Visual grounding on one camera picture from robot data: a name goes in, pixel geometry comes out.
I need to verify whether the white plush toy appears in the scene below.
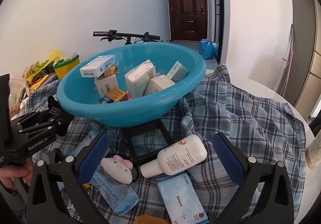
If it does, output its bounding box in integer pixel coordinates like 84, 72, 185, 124
101, 154, 133, 185

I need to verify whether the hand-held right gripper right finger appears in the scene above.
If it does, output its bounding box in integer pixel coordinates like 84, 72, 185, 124
213, 132, 294, 224

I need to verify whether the blue wipes packet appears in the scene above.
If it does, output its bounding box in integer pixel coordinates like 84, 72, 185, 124
157, 172, 209, 224

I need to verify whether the black square frame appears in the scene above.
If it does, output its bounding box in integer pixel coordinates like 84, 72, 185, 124
122, 119, 175, 160

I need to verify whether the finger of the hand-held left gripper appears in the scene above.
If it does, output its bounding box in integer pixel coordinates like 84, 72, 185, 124
18, 113, 76, 138
11, 111, 55, 128

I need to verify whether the yellow container green rim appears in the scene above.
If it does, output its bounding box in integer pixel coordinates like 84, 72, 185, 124
53, 55, 80, 79

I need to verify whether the black framed glass door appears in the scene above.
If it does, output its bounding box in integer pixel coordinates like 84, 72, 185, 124
209, 0, 224, 62

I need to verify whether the yellow plastic bag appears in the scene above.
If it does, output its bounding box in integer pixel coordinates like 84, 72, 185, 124
26, 50, 64, 81

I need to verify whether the white barcode box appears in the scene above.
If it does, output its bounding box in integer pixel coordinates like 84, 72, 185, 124
94, 73, 119, 98

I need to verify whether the gold and blue box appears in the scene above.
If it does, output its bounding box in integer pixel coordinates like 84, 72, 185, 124
97, 65, 118, 80

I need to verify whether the pale blue striped packet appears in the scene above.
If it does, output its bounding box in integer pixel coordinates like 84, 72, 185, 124
68, 129, 101, 158

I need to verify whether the black bicycle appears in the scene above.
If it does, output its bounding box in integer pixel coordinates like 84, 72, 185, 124
93, 30, 161, 45

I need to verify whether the folded metal rack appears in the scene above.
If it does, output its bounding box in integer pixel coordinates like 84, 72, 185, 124
277, 24, 295, 98

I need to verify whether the flat orange box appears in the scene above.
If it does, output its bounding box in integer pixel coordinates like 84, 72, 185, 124
107, 88, 127, 102

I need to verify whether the small teal box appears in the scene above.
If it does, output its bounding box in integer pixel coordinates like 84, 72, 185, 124
166, 61, 190, 83

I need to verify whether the white and green box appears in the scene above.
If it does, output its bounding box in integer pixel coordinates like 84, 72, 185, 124
144, 75, 175, 96

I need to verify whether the light blue sealed packet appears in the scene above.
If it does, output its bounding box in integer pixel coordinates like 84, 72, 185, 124
90, 170, 140, 216

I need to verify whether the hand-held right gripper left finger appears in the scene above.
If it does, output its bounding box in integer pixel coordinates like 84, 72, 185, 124
26, 134, 111, 224

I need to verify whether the black hair elastic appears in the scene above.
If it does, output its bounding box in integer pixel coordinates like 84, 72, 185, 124
130, 160, 141, 183

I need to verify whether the white and blue travel box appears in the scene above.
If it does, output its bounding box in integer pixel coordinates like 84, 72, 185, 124
80, 54, 116, 78

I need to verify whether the black cloth item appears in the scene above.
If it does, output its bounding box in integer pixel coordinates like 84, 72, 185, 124
46, 96, 74, 137

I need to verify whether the blue plastic basin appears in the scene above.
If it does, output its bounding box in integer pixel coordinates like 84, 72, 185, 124
56, 42, 206, 128

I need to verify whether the clear zip bag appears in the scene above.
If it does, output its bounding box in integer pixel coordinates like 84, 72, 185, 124
9, 78, 30, 114

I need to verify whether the blue bag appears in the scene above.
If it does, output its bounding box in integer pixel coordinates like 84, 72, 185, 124
199, 39, 218, 60

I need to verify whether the brown entrance door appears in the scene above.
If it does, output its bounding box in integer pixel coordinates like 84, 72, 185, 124
167, 0, 208, 41

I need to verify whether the gold refrigerator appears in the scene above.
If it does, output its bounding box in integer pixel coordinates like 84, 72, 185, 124
291, 0, 321, 114

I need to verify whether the person's left hand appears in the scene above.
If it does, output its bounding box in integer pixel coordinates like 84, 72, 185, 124
0, 157, 35, 190

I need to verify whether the white tissue pack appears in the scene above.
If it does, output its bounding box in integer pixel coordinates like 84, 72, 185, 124
125, 60, 155, 99

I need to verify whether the beige plush bear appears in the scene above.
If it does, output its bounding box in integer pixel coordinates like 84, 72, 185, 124
24, 62, 38, 77

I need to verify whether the blue plaid cloth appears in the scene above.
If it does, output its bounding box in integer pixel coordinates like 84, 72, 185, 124
20, 63, 308, 224

